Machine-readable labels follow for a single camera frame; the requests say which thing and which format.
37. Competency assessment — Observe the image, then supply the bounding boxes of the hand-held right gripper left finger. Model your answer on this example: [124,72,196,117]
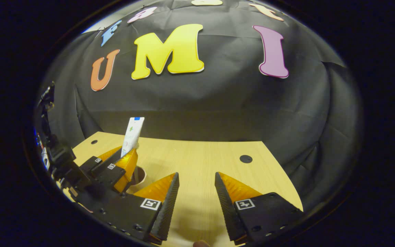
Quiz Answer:
[96,172,180,245]

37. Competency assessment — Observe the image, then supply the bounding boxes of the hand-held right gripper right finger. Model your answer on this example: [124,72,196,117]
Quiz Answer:
[214,171,304,245]

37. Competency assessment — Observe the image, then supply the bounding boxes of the beige cup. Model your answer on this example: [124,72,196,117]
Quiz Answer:
[126,166,147,195]

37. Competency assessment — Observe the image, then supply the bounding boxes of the white toothpaste tube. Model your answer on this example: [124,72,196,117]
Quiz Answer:
[121,117,145,157]

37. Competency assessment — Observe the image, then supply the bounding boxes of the wooden desktop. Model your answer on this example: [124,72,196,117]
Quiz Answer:
[62,131,304,247]

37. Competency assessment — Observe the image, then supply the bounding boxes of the white and blue device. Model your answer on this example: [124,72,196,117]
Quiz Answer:
[34,128,51,170]

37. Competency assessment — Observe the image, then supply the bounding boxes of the black backdrop cloth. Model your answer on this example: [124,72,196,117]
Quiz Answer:
[35,0,364,213]

